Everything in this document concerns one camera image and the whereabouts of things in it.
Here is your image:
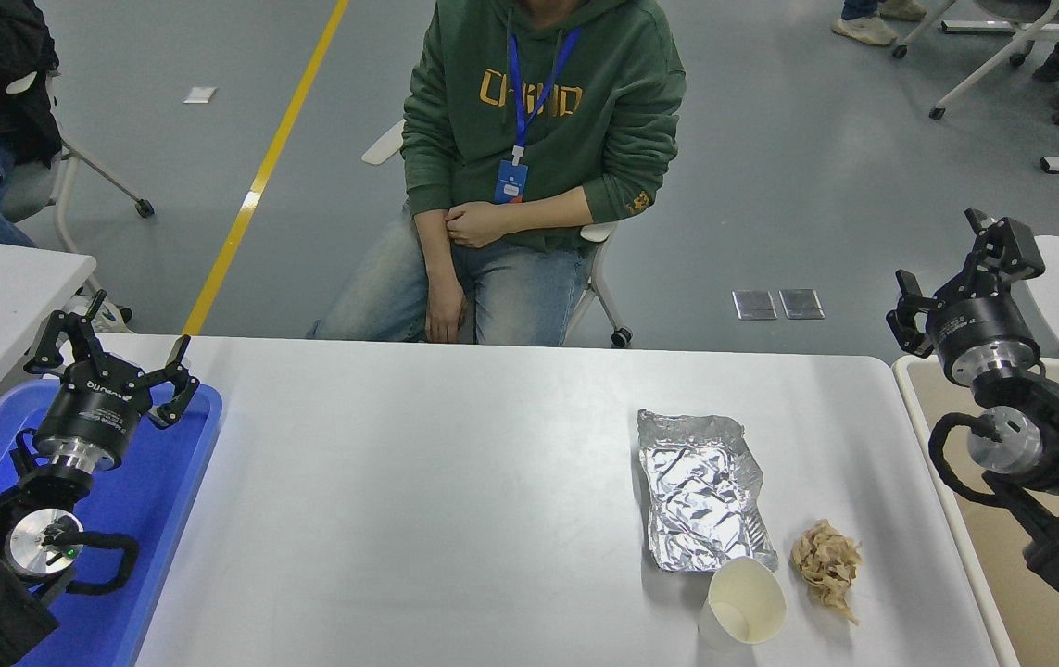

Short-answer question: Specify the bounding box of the white rolling chair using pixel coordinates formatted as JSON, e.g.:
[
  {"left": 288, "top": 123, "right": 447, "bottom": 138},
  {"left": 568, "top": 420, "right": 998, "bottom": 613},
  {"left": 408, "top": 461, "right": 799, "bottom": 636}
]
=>
[{"left": 361, "top": 119, "right": 634, "bottom": 349}]

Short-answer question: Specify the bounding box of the tan paper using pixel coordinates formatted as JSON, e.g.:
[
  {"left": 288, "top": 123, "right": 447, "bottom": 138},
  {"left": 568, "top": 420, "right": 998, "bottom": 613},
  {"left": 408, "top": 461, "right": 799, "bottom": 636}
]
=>
[{"left": 789, "top": 519, "right": 864, "bottom": 625}]

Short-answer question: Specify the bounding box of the blue plastic tray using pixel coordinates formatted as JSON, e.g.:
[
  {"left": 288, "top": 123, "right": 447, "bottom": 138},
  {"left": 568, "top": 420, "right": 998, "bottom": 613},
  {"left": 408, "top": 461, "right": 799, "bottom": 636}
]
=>
[{"left": 0, "top": 378, "right": 224, "bottom": 667}]

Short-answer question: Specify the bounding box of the white paper cup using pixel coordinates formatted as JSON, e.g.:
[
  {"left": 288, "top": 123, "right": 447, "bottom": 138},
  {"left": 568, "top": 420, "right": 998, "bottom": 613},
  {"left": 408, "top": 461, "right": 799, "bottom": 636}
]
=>
[{"left": 698, "top": 556, "right": 788, "bottom": 649}]

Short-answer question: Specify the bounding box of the grey seat rolling chair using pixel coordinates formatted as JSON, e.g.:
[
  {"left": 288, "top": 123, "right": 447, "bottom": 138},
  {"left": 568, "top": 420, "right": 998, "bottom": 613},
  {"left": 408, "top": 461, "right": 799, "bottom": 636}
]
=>
[
  {"left": 1, "top": 72, "right": 156, "bottom": 256},
  {"left": 892, "top": 0, "right": 1059, "bottom": 126}
]

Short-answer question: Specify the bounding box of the white shoe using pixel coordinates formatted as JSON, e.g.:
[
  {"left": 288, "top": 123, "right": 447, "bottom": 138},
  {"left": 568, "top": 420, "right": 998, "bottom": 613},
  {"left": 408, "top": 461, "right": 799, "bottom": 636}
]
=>
[{"left": 73, "top": 295, "right": 134, "bottom": 334}]

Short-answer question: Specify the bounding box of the person's right hand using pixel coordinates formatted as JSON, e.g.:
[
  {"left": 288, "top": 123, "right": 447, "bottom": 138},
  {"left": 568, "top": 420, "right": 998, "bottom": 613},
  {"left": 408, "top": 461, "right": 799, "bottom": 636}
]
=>
[{"left": 424, "top": 278, "right": 471, "bottom": 346}]

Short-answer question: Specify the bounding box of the large pale plastic bin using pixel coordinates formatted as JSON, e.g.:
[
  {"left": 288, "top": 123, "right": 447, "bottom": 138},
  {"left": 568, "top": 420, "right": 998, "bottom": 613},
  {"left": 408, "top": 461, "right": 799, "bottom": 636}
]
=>
[{"left": 891, "top": 355, "right": 1059, "bottom": 667}]

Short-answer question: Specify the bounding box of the blue lanyard with badge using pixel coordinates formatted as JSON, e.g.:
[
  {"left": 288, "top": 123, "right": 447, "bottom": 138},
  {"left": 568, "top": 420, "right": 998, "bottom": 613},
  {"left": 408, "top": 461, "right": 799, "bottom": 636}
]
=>
[{"left": 494, "top": 26, "right": 583, "bottom": 206}]

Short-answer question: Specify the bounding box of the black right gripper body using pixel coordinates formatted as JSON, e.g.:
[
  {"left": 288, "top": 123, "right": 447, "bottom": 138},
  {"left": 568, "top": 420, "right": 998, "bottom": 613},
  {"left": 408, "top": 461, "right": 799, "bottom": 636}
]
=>
[{"left": 924, "top": 291, "right": 1042, "bottom": 370}]

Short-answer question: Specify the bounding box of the silver foil tray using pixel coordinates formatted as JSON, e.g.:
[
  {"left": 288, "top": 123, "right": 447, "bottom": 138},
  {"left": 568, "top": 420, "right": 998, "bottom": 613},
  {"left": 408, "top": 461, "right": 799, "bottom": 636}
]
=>
[{"left": 637, "top": 409, "right": 780, "bottom": 573}]

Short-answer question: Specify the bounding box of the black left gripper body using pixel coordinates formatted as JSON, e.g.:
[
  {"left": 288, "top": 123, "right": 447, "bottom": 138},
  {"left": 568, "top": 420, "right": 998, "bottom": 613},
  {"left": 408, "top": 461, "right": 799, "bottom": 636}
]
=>
[{"left": 33, "top": 355, "right": 154, "bottom": 447}]

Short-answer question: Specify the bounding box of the person's left hand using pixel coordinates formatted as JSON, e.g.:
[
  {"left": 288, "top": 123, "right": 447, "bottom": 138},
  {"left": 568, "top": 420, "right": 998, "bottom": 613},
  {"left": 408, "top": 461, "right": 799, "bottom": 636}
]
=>
[{"left": 444, "top": 202, "right": 504, "bottom": 249}]

